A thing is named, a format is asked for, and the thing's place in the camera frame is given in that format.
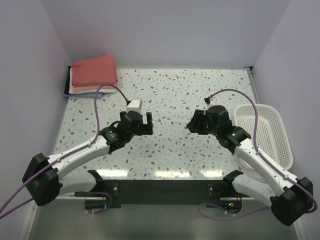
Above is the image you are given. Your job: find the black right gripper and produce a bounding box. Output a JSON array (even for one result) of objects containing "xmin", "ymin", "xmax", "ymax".
[{"xmin": 186, "ymin": 109, "xmax": 220, "ymax": 137}]

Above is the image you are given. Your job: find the red t-shirt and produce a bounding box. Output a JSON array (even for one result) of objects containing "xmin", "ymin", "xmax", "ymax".
[{"xmin": 71, "ymin": 55, "xmax": 118, "ymax": 88}]

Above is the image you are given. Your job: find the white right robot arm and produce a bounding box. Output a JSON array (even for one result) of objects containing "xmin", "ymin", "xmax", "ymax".
[{"xmin": 186, "ymin": 105, "xmax": 318, "ymax": 226}]

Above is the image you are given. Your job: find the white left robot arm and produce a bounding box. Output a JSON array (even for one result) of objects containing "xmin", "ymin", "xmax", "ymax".
[{"xmin": 22, "ymin": 111, "xmax": 153, "ymax": 207}]

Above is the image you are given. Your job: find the folded lavender t-shirt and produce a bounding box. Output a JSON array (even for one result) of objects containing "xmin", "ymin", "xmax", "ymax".
[{"xmin": 63, "ymin": 93, "xmax": 104, "ymax": 99}]

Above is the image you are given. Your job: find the folded salmon pink t-shirt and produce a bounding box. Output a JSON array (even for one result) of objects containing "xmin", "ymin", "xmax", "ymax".
[{"xmin": 71, "ymin": 85, "xmax": 114, "ymax": 92}]

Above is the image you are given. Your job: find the white perforated plastic basket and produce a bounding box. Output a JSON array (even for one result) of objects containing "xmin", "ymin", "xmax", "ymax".
[{"xmin": 233, "ymin": 104, "xmax": 294, "ymax": 170}]

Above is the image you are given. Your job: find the folded black t-shirt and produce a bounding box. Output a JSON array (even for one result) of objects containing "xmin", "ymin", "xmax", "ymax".
[{"xmin": 64, "ymin": 66, "xmax": 71, "ymax": 96}]

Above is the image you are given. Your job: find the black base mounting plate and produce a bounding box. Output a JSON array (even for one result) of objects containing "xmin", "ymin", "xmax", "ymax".
[{"xmin": 74, "ymin": 179, "xmax": 242, "ymax": 209}]

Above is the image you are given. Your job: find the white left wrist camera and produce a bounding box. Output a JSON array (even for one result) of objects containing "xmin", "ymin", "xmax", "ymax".
[{"xmin": 126, "ymin": 98, "xmax": 143, "ymax": 114}]

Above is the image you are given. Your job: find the aluminium right side rail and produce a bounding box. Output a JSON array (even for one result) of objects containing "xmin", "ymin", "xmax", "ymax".
[{"xmin": 244, "ymin": 66, "xmax": 260, "ymax": 104}]

